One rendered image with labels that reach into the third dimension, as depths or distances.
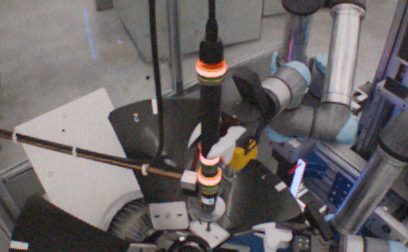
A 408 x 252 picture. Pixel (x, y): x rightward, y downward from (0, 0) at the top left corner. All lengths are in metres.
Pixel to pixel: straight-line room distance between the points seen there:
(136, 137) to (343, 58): 0.53
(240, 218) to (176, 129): 0.27
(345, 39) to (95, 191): 0.75
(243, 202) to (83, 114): 0.47
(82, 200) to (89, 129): 0.19
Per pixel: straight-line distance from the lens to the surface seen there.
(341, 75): 0.90
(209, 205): 0.74
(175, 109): 0.78
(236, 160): 1.21
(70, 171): 0.96
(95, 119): 0.98
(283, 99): 0.75
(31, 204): 0.68
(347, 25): 0.96
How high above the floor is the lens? 1.92
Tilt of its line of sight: 42 degrees down
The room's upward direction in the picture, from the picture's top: straight up
